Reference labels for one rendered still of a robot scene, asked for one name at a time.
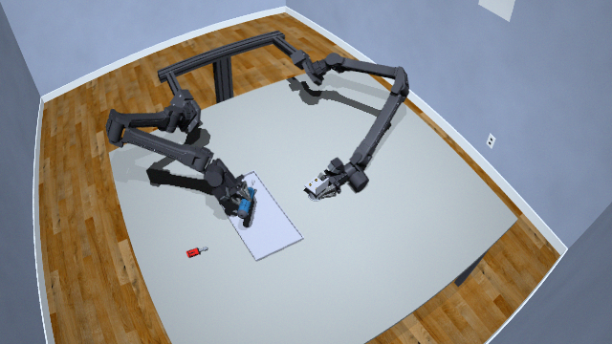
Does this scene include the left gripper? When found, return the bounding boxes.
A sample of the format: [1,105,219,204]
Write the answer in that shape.
[317,169,341,199]

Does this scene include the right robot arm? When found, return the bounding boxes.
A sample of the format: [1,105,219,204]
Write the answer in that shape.
[105,101,237,201]

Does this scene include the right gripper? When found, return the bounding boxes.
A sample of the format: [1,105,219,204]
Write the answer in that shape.
[228,175,252,205]

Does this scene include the red-handled nut driver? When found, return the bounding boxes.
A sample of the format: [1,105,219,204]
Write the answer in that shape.
[186,247,208,258]

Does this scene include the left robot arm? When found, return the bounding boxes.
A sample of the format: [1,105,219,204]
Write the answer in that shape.
[307,53,409,191]

